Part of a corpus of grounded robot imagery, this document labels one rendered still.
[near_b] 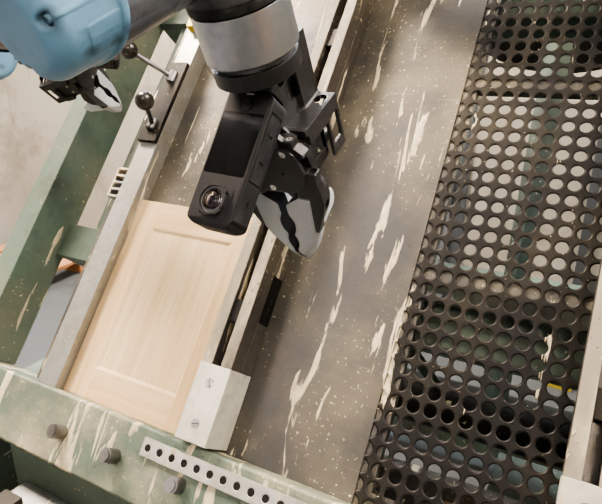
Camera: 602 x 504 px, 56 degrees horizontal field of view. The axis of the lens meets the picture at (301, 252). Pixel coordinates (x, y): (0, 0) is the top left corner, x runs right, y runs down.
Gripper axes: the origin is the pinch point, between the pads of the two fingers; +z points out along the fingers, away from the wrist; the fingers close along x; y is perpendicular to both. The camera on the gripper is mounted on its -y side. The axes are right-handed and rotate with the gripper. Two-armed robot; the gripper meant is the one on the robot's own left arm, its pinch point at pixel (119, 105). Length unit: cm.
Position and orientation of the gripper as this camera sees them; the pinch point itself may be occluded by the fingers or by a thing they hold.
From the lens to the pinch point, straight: 125.7
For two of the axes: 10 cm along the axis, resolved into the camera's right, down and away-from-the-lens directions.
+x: 0.1, 9.2, -3.9
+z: 3.8, 3.6, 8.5
